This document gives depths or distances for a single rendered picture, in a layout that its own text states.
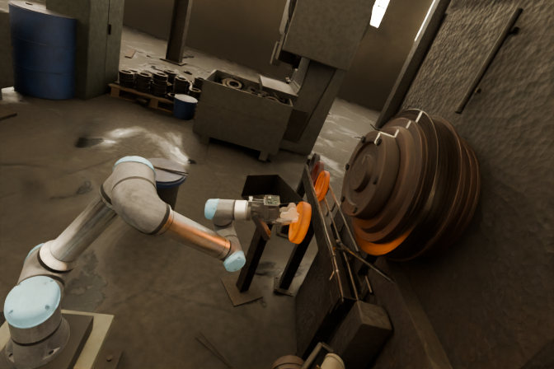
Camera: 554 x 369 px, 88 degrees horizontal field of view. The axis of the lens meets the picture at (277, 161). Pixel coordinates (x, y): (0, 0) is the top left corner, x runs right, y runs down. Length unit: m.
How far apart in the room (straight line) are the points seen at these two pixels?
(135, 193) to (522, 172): 0.93
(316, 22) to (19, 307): 3.15
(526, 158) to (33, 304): 1.27
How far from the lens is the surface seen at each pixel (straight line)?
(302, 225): 1.03
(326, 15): 3.44
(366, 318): 0.95
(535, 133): 0.85
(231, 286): 1.90
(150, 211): 0.84
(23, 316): 1.07
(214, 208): 1.06
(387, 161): 0.83
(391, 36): 11.41
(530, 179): 0.82
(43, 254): 1.14
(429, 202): 0.78
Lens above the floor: 1.42
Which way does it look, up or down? 23 degrees down
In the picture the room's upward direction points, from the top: 19 degrees clockwise
